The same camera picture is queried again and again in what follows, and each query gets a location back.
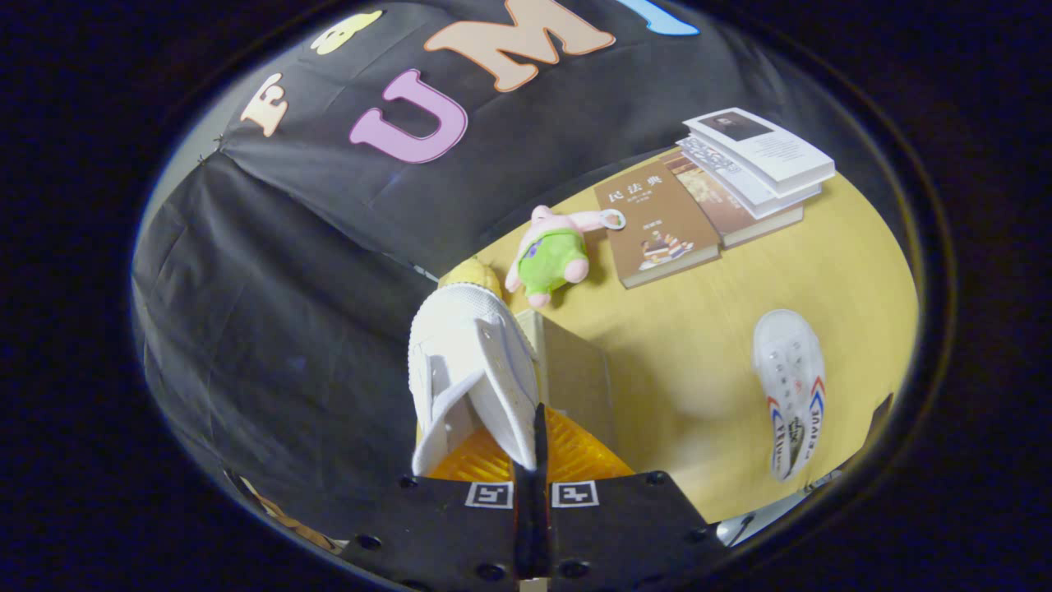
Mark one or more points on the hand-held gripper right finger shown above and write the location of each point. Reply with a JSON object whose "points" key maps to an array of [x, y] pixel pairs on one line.
{"points": [[625, 534]]}

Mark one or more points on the beige fabric storage box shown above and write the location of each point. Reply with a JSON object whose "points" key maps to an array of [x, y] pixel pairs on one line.
{"points": [[575, 378]]}

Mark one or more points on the white book with patterned cover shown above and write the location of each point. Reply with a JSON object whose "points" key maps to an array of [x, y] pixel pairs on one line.
{"points": [[723, 168]]}

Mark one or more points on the white canvas shoe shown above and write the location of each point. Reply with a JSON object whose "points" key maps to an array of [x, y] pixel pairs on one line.
{"points": [[789, 378], [472, 353]]}

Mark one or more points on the white book with dark photo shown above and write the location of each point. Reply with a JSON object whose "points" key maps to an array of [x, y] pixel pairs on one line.
{"points": [[764, 144]]}

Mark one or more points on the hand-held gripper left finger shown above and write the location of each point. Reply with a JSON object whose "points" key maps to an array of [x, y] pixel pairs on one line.
{"points": [[444, 534]]}

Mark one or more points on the yellow plush toy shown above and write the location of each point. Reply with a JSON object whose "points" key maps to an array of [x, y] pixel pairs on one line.
{"points": [[472, 273]]}

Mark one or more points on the brown book with photo cover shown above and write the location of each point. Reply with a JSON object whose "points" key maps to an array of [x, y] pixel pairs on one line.
{"points": [[715, 201]]}

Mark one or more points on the green and pink plush toy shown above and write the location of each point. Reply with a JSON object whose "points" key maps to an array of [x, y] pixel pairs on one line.
{"points": [[551, 259]]}

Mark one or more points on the brown book with cake picture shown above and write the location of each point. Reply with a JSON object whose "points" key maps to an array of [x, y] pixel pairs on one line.
{"points": [[657, 222]]}

